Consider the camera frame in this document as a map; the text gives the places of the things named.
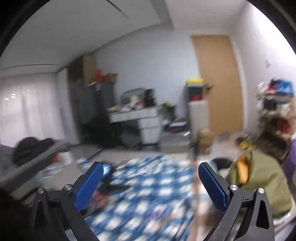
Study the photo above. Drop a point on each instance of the silver aluminium suitcase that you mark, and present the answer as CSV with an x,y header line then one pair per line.
x,y
175,142

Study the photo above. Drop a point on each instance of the cardboard box on refrigerator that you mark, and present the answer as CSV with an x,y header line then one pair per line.
x,y
110,78

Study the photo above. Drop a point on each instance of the black clothes pile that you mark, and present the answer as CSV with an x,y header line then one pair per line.
x,y
29,148

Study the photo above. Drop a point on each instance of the black refrigerator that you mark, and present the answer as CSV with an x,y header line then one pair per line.
x,y
91,116

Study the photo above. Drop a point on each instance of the olive green folded jacket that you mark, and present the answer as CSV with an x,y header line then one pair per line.
x,y
254,170

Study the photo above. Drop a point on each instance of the dark tall wardrobe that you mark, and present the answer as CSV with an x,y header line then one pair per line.
x,y
83,70

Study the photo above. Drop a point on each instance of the cardboard box on floor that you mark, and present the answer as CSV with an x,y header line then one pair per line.
x,y
205,141

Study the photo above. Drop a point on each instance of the blue plaid flannel shirt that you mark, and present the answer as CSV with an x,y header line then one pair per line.
x,y
158,205

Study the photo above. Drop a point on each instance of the checked bed blanket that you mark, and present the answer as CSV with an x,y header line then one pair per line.
x,y
205,212

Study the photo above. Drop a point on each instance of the white narrow cabinet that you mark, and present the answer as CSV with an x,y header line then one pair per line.
x,y
199,117

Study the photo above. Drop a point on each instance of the white desk with drawers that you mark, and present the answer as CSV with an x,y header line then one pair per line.
x,y
148,120

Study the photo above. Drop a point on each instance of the wooden shoe rack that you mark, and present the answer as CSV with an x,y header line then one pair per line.
x,y
276,108

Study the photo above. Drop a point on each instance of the stacked shoe boxes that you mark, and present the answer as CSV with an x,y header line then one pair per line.
x,y
194,89

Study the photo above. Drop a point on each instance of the purple bag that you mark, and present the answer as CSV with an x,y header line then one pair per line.
x,y
289,163

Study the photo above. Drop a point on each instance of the white curtain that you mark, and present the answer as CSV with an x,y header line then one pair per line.
x,y
29,108

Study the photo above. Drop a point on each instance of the black red shoe box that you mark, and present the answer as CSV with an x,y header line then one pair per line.
x,y
178,126

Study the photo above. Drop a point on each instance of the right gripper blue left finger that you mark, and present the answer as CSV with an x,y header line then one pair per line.
x,y
54,212

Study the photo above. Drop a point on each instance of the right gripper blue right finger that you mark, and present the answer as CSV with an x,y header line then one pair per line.
x,y
257,223

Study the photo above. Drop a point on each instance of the wooden door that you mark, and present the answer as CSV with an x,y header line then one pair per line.
x,y
222,84

